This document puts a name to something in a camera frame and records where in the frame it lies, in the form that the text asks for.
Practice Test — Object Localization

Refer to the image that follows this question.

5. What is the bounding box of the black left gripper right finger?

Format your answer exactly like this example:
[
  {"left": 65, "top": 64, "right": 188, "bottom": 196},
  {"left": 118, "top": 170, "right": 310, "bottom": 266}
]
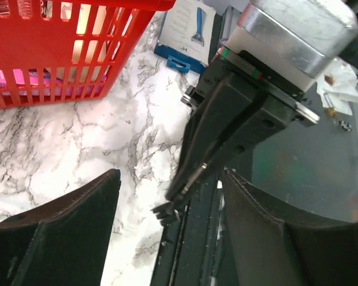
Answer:
[{"left": 223, "top": 169, "right": 358, "bottom": 285}]

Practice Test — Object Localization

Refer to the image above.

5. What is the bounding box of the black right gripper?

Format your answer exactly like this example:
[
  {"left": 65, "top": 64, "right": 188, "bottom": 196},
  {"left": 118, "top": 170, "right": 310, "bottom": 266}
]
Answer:
[{"left": 165, "top": 48, "right": 320, "bottom": 200}]

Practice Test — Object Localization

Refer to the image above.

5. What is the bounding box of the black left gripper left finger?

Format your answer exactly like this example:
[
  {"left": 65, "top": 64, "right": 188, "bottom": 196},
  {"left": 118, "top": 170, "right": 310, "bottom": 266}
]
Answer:
[{"left": 0, "top": 169, "right": 121, "bottom": 285}]

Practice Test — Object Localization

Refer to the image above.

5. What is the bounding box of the black headed key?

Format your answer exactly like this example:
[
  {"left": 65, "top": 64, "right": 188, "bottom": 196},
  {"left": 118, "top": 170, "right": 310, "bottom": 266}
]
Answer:
[{"left": 152, "top": 163, "right": 208, "bottom": 226}]

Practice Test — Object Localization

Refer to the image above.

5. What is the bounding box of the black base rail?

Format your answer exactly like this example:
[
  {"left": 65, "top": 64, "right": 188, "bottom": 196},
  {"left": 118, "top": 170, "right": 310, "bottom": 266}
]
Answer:
[{"left": 150, "top": 173, "right": 239, "bottom": 286}]

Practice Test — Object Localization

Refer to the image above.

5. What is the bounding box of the pink small box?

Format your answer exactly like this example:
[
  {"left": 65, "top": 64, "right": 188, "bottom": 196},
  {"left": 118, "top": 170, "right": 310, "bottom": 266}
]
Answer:
[{"left": 0, "top": 68, "right": 107, "bottom": 97}]

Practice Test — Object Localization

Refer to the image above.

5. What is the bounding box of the blue razor package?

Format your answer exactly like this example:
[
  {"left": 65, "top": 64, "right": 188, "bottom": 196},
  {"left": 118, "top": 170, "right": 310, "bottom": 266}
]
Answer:
[{"left": 154, "top": 0, "right": 216, "bottom": 74}]

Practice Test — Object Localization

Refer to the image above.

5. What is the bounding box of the red plastic shopping basket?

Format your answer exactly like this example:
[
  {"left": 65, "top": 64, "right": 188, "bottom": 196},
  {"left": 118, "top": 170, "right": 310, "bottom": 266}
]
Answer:
[{"left": 0, "top": 1, "right": 174, "bottom": 108}]

